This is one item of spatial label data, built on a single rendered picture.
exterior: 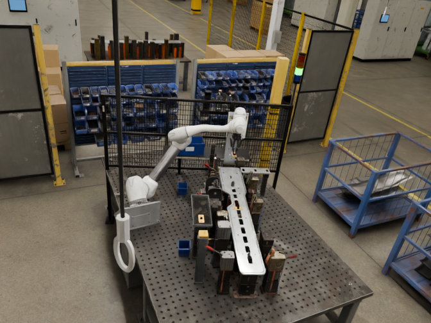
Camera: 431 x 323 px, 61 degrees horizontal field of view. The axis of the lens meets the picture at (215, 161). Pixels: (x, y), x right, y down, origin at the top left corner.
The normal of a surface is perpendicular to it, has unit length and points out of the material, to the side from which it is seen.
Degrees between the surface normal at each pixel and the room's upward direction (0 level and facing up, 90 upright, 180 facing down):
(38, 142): 94
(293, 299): 0
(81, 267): 0
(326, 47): 90
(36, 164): 88
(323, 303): 0
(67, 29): 90
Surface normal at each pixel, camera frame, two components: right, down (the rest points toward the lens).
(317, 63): 0.41, 0.51
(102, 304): 0.10, -0.86
